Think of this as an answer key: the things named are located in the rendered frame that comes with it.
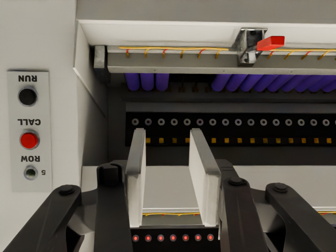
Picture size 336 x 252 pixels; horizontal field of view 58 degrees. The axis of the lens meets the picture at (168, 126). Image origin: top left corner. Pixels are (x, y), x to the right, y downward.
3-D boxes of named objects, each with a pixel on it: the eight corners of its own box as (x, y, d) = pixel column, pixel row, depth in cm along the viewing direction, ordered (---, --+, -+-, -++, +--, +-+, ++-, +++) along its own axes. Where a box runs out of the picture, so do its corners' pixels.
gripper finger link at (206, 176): (206, 172, 14) (222, 172, 14) (190, 127, 21) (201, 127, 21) (203, 227, 15) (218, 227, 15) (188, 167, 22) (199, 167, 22)
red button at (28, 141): (19, 132, 30) (20, 148, 30) (36, 132, 30) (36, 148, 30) (24, 131, 31) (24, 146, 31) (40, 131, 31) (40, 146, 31)
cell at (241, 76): (224, 79, 45) (236, 61, 39) (237, 80, 45) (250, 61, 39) (225, 91, 44) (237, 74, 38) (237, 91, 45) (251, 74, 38)
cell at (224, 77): (211, 79, 45) (220, 60, 38) (223, 79, 45) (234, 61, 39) (211, 91, 44) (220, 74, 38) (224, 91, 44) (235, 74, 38)
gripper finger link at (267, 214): (228, 206, 13) (298, 205, 13) (208, 158, 18) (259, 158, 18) (225, 236, 13) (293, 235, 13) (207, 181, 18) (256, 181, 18)
